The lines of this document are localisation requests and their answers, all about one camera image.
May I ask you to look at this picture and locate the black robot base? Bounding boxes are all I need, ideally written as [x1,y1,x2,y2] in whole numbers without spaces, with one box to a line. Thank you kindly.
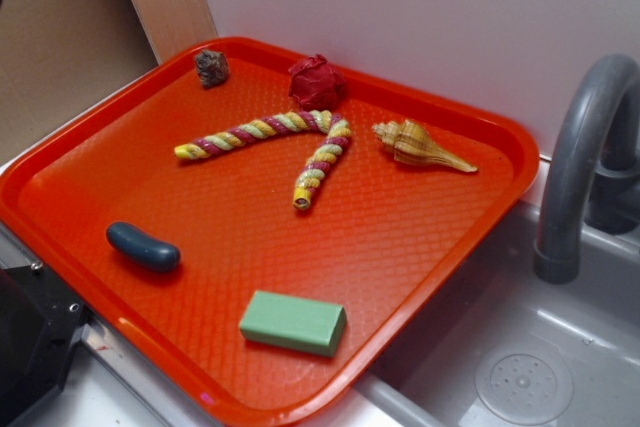
[1,266,88,426]

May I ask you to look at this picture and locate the green rectangular block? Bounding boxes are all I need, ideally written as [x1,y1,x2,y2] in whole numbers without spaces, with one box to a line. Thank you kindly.
[239,291,347,358]

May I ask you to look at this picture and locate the orange plastic tray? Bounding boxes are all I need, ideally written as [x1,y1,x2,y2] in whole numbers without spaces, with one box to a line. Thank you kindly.
[1,38,539,426]

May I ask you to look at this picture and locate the tan striped conch shell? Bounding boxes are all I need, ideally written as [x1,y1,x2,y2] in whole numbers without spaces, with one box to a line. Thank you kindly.
[372,120,478,173]

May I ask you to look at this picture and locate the red crumpled paper ball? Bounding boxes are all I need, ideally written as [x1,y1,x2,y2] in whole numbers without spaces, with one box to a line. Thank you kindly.
[288,54,346,111]

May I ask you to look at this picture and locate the grey rough rock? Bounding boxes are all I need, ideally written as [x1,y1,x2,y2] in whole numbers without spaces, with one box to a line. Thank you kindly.
[194,49,230,89]

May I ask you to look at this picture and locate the dark blue oblong pill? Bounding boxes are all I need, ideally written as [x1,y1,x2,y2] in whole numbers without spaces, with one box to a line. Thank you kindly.
[106,222,181,273]

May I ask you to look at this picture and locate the grey plastic sink basin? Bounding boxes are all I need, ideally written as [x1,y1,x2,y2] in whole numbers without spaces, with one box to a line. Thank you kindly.
[355,199,640,427]

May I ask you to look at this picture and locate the grey toy faucet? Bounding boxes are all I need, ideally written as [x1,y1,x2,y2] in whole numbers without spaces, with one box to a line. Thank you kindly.
[534,54,639,284]

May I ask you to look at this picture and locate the twisted multicolour rope toy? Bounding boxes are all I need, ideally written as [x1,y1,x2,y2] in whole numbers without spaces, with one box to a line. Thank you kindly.
[174,110,352,212]

